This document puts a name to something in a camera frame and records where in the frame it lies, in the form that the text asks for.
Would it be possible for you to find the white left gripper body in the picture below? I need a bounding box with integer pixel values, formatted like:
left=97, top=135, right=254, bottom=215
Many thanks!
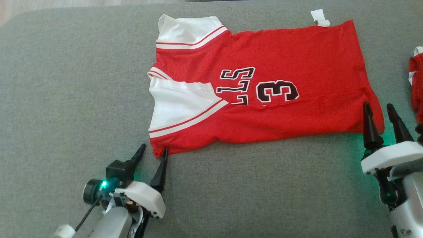
left=114, top=181, right=166, bottom=238

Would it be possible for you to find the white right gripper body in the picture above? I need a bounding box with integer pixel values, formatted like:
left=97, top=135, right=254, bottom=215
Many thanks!
left=361, top=141, right=423, bottom=209

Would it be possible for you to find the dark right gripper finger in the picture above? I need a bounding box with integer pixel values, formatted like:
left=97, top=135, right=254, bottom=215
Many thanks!
left=387, top=104, right=414, bottom=143
left=363, top=102, right=384, bottom=150

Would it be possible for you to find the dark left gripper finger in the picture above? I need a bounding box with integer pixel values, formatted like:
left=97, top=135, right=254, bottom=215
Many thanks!
left=150, top=148, right=169, bottom=194
left=130, top=144, right=146, bottom=174

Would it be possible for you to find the red shorts white waistband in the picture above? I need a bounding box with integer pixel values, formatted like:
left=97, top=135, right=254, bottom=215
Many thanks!
left=408, top=46, right=423, bottom=124

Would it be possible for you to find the red white basketball jersey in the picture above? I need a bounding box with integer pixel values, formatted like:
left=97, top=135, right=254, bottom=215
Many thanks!
left=147, top=9, right=385, bottom=158

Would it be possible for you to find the grey fabric sofa seat cushion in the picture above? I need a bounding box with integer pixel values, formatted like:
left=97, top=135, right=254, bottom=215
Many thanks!
left=0, top=0, right=423, bottom=238

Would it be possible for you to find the thin black left cable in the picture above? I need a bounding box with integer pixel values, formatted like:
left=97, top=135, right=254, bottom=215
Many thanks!
left=75, top=195, right=101, bottom=232

